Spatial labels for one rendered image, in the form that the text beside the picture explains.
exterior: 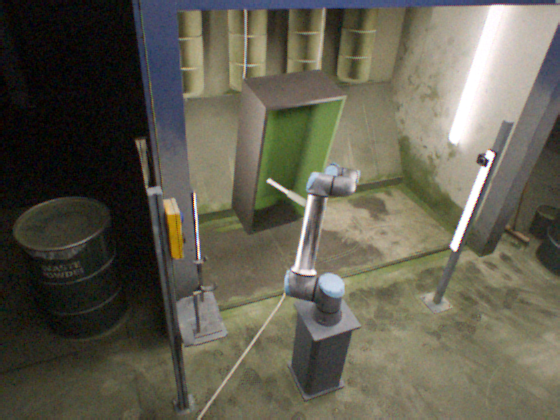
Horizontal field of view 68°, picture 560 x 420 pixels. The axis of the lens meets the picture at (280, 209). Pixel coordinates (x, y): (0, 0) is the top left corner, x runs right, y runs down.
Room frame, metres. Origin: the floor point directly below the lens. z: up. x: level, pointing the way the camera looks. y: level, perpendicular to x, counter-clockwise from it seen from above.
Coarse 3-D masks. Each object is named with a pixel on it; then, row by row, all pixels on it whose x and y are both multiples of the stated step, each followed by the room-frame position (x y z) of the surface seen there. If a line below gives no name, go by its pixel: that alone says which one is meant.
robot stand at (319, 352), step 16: (304, 304) 1.76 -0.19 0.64; (304, 320) 1.64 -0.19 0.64; (352, 320) 1.66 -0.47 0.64; (304, 336) 1.63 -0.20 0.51; (320, 336) 1.53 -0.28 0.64; (336, 336) 1.57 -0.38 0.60; (304, 352) 1.60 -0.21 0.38; (320, 352) 1.53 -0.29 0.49; (336, 352) 1.58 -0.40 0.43; (288, 368) 1.74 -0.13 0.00; (304, 368) 1.58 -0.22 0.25; (320, 368) 1.54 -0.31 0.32; (336, 368) 1.60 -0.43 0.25; (304, 384) 1.55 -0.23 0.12; (320, 384) 1.55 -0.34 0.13; (336, 384) 1.61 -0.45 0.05; (304, 400) 1.50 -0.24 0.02
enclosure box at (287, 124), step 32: (256, 96) 2.51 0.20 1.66; (288, 96) 2.57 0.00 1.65; (320, 96) 2.63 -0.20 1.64; (256, 128) 2.50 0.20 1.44; (288, 128) 3.00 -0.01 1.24; (320, 128) 2.92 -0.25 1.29; (256, 160) 2.50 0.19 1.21; (288, 160) 3.09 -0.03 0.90; (320, 160) 2.88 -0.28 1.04; (256, 192) 2.54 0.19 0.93; (256, 224) 2.74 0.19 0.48
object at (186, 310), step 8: (184, 304) 1.56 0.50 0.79; (192, 304) 1.57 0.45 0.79; (184, 312) 1.51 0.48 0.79; (192, 312) 1.51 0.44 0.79; (216, 312) 1.52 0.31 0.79; (184, 320) 1.45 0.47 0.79; (192, 320) 1.46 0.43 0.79; (184, 328) 1.40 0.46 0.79; (192, 328) 1.41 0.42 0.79; (224, 328) 1.42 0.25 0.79; (184, 336) 1.35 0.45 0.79; (192, 336) 1.36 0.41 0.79; (208, 336) 1.36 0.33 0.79; (184, 344) 1.30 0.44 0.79; (192, 344) 1.31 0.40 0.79
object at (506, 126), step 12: (504, 120) 2.46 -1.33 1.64; (504, 132) 2.43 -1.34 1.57; (504, 144) 2.44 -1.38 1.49; (492, 168) 2.43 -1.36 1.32; (480, 204) 2.44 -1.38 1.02; (468, 228) 2.43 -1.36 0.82; (456, 252) 2.43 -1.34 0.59; (444, 276) 2.45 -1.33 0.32; (444, 288) 2.43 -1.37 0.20; (432, 300) 2.46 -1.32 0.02
